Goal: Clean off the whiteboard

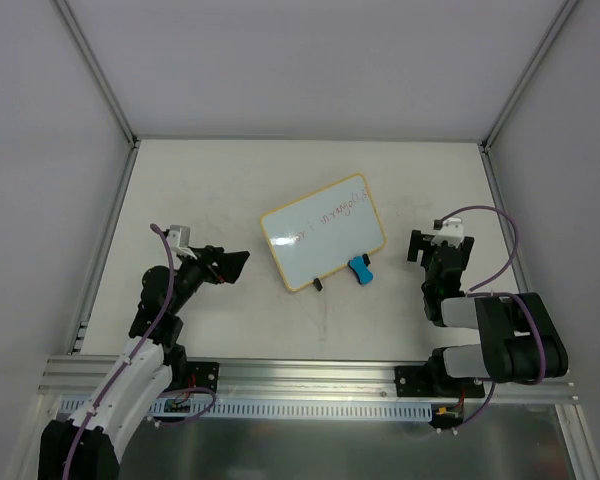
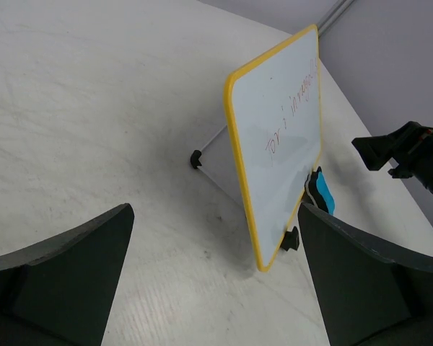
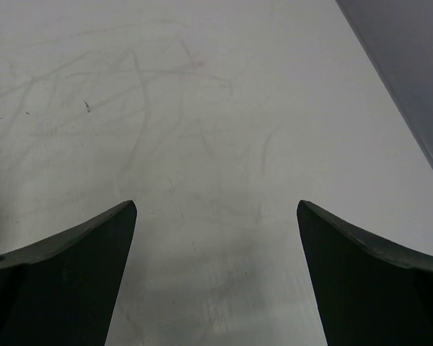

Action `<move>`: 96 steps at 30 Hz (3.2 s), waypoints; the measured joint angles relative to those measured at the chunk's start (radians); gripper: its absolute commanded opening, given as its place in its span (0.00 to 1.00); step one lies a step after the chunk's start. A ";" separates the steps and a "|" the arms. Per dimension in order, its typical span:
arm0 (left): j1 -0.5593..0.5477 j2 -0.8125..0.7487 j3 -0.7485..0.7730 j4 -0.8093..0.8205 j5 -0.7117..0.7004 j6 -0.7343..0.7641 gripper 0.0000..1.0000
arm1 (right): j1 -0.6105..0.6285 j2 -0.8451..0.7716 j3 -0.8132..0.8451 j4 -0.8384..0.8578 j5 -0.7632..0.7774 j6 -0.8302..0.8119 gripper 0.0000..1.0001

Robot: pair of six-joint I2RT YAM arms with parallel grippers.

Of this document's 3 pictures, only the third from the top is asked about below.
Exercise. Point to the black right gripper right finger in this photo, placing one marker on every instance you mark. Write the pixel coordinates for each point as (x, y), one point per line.
(369, 290)

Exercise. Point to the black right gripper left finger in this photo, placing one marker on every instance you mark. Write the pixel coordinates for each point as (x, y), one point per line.
(62, 290)

